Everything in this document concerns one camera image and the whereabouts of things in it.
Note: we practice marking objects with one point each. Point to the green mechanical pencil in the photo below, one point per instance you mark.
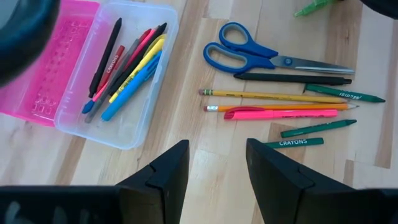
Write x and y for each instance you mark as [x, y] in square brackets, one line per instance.
[311, 7]

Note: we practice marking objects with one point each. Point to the gray marker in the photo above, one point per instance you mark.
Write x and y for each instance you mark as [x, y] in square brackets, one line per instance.
[90, 117]

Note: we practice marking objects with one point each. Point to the pink highlighter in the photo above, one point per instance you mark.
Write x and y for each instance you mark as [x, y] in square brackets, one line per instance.
[280, 114]

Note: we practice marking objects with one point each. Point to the pink pen with blue cap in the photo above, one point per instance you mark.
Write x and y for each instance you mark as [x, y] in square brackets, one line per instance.
[101, 92]

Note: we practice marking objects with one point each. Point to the red pencil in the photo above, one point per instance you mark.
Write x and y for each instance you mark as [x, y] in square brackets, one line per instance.
[112, 65]

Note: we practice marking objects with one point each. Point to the yellow pencil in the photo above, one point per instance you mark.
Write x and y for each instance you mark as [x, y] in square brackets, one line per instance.
[273, 97]

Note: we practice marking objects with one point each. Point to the black pen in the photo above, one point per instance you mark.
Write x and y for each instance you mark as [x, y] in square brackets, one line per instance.
[138, 58]
[292, 78]
[107, 53]

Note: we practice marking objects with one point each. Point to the dark green marker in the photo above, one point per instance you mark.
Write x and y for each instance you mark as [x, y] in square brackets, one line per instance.
[295, 142]

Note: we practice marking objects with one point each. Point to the orange pencil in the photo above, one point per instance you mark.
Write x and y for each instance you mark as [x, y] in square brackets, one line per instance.
[311, 106]

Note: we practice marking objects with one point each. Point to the yellow highlighter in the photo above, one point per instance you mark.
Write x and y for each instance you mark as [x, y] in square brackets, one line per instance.
[146, 58]

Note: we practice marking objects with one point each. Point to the dark green crayon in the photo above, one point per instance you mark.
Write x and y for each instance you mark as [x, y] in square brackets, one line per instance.
[317, 128]
[342, 94]

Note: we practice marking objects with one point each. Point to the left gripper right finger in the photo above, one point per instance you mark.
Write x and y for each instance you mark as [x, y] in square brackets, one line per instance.
[286, 193]

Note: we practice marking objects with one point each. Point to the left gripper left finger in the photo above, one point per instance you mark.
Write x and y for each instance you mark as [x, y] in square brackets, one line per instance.
[161, 186]

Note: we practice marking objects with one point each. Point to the pink-lidded clear supply box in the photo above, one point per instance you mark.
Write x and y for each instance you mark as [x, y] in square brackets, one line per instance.
[46, 77]

